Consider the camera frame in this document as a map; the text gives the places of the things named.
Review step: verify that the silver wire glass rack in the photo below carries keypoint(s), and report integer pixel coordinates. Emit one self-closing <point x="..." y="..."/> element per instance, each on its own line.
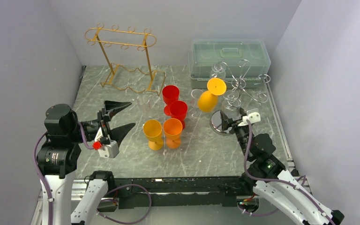
<point x="240" y="83"/>

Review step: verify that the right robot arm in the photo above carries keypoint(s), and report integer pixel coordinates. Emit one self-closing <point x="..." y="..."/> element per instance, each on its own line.
<point x="267" y="176"/>

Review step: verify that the red goblet back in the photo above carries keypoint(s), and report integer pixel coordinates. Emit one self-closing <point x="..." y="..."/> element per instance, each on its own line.
<point x="170" y="94"/>

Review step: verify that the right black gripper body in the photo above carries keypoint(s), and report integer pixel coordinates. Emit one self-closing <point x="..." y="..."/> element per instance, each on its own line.
<point x="243" y="129"/>

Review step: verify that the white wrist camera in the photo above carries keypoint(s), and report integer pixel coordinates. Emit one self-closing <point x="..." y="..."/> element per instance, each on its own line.
<point x="253" y="116"/>
<point x="105" y="147"/>

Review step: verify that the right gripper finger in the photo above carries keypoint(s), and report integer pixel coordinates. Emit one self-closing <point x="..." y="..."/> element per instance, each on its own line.
<point x="241" y="112"/>
<point x="226" y="123"/>

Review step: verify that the clear stemless glass front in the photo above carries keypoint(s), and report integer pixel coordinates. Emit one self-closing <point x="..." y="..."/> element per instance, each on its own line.
<point x="231" y="104"/>

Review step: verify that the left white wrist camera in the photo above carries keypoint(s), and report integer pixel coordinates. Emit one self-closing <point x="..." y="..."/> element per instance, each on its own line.
<point x="105" y="147"/>

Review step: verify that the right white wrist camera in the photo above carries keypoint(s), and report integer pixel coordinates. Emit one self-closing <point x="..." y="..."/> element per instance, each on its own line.
<point x="253" y="116"/>

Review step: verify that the clear glass with red dots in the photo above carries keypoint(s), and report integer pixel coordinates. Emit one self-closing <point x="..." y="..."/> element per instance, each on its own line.
<point x="194" y="109"/>

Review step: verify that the tall clear flute glass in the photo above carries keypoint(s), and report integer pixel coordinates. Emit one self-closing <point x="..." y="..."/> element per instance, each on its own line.
<point x="143" y="101"/>

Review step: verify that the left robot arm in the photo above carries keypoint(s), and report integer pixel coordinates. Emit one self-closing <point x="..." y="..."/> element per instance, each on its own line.
<point x="56" y="159"/>

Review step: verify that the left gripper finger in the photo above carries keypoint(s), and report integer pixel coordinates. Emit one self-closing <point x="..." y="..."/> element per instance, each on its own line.
<point x="111" y="108"/>
<point x="119" y="133"/>

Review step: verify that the orange goblet centre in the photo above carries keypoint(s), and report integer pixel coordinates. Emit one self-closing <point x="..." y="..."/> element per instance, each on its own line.
<point x="172" y="129"/>

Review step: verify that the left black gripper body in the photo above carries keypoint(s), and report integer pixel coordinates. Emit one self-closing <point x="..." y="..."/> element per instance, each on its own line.
<point x="103" y="118"/>

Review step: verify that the red goblet right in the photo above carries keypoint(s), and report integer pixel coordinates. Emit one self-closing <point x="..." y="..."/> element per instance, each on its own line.
<point x="178" y="110"/>

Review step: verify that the clear ribbed wine glass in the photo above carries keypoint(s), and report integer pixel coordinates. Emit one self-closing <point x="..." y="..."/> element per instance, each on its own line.
<point x="218" y="70"/>

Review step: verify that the gold wire glass rack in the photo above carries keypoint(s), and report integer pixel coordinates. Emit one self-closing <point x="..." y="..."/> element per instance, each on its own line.
<point x="125" y="39"/>

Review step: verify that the clear plastic storage box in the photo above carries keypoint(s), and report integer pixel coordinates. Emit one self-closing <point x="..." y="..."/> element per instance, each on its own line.
<point x="206" y="52"/>

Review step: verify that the yellow goblet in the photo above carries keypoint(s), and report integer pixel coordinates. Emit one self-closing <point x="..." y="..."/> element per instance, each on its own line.
<point x="208" y="100"/>
<point x="152" y="129"/>

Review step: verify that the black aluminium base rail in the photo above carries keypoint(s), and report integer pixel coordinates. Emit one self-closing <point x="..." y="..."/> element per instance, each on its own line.
<point x="179" y="191"/>

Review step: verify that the red goblet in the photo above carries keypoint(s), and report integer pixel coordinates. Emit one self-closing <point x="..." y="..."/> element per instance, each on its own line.
<point x="178" y="110"/>
<point x="170" y="94"/>

